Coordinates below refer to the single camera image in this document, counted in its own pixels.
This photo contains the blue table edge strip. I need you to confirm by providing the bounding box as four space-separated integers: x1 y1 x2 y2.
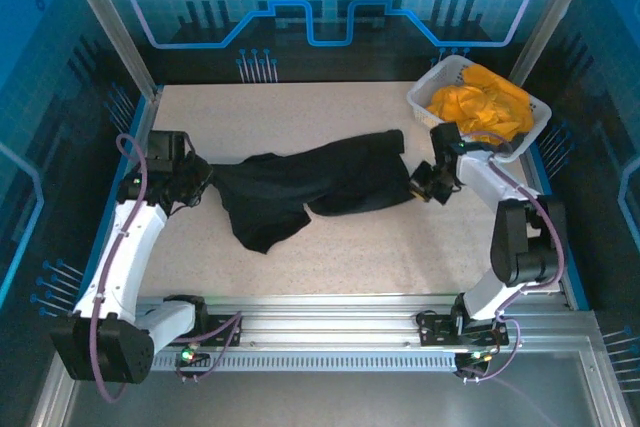
73 84 166 311
528 144 591 311

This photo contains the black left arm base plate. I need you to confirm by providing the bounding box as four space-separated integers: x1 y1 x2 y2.
193 310 245 349

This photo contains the white plastic lattice basket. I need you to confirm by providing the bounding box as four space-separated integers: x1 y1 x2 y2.
406 54 553 164

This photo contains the aluminium mounting rail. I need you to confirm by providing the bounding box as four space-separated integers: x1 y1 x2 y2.
134 293 574 351

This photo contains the slotted grey cable duct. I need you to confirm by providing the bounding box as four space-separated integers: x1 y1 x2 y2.
149 350 459 373

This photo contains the yellow t-shirt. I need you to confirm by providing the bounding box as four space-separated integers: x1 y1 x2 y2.
425 64 535 141

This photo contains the dark garment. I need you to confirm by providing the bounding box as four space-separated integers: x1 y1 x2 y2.
499 130 532 154

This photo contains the black t-shirt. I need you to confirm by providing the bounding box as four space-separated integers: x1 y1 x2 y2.
209 129 419 256

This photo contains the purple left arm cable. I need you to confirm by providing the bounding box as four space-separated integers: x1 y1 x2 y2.
89 134 244 404

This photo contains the grey metal floor panel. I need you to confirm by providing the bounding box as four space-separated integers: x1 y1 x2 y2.
62 351 604 427

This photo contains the aluminium frame post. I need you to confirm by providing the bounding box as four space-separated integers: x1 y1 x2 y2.
54 0 165 101
508 0 605 91

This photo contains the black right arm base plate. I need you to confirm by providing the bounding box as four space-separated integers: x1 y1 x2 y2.
415 310 510 348

